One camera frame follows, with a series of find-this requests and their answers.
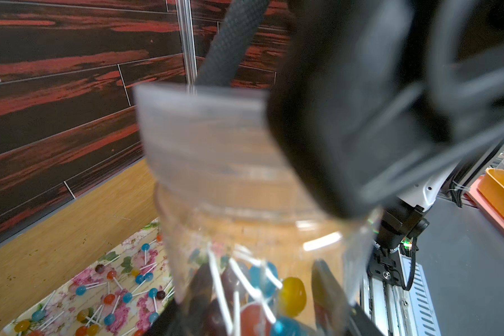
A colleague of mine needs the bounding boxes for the metal front rail frame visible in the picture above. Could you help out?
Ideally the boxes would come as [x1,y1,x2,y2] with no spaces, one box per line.
[359,263,441,335]

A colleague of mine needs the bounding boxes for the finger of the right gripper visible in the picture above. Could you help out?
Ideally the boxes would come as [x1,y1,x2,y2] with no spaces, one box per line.
[266,1,504,218]
[195,0,269,87]

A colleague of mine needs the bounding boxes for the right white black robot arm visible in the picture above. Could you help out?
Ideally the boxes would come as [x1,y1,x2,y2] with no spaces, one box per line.
[267,1,504,251]

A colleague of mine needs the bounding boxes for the floral pink rectangular tray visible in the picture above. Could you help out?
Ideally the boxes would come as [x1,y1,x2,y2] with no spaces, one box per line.
[1,219,174,335]

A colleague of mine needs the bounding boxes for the white-lidded candy jar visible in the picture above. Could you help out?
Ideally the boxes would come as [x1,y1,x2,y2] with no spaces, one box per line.
[153,180,383,336]

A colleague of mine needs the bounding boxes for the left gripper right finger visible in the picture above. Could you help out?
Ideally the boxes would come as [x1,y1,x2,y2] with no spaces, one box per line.
[312,260,382,335]

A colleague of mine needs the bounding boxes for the pink plastic tray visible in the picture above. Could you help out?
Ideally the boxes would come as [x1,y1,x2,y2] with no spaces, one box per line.
[467,176,504,234]

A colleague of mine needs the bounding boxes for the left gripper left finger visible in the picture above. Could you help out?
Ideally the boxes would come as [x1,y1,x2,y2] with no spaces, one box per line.
[144,299,181,336]

